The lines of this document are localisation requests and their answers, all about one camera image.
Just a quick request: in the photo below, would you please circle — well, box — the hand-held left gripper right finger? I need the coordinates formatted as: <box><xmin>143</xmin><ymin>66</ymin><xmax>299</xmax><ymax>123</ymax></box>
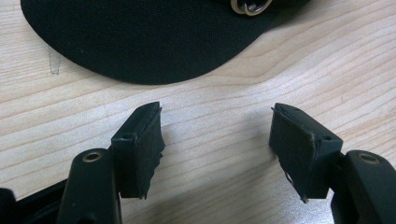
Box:
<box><xmin>268</xmin><ymin>103</ymin><xmax>396</xmax><ymax>224</ymax></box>

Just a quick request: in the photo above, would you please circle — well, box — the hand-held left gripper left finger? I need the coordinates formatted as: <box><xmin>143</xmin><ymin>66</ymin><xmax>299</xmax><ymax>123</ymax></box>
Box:
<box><xmin>56</xmin><ymin>101</ymin><xmax>166</xmax><ymax>224</ymax></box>

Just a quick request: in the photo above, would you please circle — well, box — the black cap with metal rings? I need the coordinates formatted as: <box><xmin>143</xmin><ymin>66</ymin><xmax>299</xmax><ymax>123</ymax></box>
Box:
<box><xmin>20</xmin><ymin>0</ymin><xmax>312</xmax><ymax>86</ymax></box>

